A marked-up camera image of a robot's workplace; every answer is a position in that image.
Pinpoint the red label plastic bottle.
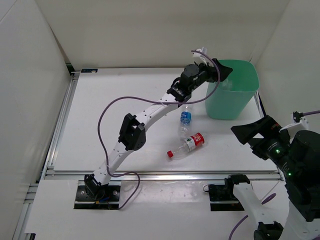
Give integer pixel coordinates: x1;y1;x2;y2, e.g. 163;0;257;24
166;132;207;160

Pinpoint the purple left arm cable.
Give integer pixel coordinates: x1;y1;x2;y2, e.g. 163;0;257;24
97;49;221;210

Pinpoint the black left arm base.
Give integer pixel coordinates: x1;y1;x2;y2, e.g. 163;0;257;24
73;182;121;210

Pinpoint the aluminium table frame rail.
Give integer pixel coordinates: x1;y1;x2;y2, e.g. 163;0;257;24
19;68;289;240

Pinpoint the blue label plastic bottle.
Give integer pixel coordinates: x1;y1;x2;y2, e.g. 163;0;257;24
178;104;193;140

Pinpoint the green plastic bin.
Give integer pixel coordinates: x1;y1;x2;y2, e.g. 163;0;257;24
205;59;260;120

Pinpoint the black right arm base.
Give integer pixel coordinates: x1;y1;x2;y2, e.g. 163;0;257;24
203;174;251;212

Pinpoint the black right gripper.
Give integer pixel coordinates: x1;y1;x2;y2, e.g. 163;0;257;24
230;114;301;176

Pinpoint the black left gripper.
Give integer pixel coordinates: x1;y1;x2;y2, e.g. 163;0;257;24
188;57;232;92

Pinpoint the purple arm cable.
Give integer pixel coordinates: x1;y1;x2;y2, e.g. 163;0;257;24
97;49;221;210
228;109;320;240

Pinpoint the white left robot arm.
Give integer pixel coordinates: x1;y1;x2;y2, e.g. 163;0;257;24
84;58;233;201

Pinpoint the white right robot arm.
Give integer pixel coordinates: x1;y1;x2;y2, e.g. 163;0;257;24
224;113;320;240

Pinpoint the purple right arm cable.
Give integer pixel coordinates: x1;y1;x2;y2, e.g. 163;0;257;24
228;109;320;240

